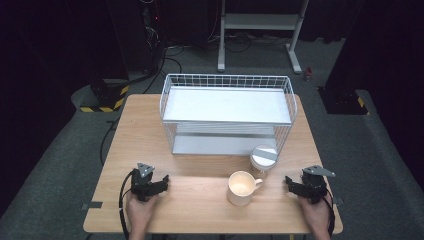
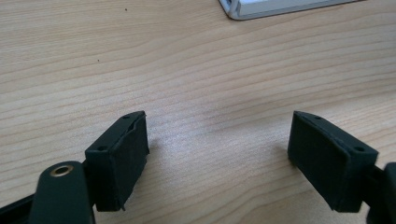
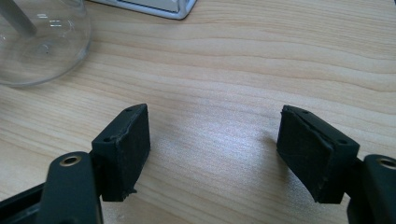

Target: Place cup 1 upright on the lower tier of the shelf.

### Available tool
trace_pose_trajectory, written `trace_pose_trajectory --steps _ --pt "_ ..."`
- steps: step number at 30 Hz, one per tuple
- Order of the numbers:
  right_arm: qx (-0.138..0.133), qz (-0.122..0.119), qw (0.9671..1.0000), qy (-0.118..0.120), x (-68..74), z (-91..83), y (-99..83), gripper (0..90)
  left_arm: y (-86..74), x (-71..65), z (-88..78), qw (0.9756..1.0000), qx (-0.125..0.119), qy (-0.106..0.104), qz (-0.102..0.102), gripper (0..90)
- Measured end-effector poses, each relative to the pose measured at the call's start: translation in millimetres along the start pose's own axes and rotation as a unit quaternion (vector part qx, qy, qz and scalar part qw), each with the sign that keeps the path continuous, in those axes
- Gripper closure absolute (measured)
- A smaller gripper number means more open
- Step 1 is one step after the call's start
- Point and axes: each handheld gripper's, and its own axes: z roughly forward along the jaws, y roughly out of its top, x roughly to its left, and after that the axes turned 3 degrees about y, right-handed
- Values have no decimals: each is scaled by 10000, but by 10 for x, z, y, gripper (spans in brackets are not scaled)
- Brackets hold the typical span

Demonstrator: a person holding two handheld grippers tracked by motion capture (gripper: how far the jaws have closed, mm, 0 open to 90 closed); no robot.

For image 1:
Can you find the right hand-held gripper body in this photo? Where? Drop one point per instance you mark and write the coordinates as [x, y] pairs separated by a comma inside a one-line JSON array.
[[315, 188]]

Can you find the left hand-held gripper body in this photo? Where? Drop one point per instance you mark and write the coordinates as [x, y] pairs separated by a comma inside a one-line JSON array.
[[143, 186]]

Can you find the cream ceramic cup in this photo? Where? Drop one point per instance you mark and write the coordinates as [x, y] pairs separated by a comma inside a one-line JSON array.
[[240, 188]]

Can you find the person's right hand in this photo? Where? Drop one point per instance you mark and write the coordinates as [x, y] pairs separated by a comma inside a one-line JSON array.
[[316, 216]]

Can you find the person's left hand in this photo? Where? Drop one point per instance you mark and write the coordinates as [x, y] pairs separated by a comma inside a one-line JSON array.
[[140, 215]]

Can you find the grey tape strip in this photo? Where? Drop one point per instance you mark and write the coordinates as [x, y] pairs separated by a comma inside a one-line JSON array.
[[338, 201], [92, 205]]

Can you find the black yellow striped stand base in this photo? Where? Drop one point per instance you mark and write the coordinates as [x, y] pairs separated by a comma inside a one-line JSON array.
[[106, 96], [343, 101]]

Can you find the small red object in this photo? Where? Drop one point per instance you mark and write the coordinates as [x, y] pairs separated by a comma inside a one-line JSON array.
[[308, 74]]

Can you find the white metal stand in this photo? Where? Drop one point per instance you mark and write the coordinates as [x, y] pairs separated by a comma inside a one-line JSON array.
[[260, 21]]

